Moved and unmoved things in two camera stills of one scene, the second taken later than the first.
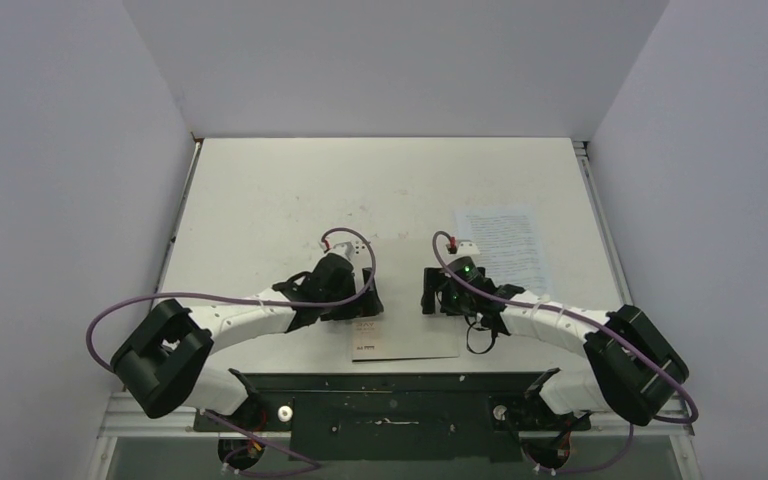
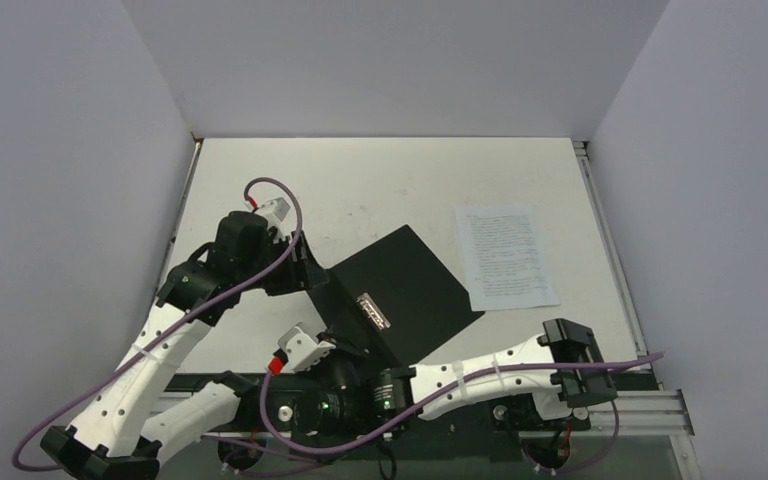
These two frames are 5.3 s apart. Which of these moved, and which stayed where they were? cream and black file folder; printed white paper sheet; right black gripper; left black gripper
Moved: left black gripper; right black gripper
Stayed: printed white paper sheet; cream and black file folder
